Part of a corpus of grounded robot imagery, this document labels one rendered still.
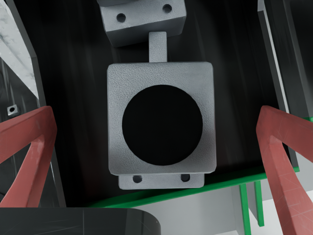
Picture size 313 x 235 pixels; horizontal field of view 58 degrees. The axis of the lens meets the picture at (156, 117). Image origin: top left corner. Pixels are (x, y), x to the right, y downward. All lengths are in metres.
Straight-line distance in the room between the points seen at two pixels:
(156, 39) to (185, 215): 0.24
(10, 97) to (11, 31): 0.35
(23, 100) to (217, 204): 0.35
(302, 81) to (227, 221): 0.22
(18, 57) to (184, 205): 0.23
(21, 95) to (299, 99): 0.44
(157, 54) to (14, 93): 0.41
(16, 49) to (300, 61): 0.18
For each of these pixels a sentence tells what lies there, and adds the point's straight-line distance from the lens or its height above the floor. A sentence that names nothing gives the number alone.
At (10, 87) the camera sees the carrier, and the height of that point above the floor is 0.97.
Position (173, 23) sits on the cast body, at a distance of 0.16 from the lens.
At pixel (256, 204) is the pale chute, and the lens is 0.34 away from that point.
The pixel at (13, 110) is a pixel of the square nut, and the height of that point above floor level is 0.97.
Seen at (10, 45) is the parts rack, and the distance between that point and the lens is 0.21.
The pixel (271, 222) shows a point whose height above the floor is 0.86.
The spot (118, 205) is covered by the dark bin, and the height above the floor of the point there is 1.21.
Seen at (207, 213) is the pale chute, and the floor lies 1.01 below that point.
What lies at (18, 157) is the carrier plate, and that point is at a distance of 0.48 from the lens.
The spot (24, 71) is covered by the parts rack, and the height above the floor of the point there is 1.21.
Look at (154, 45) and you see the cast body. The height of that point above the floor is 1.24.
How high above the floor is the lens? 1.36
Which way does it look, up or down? 63 degrees down
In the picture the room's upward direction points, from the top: 10 degrees counter-clockwise
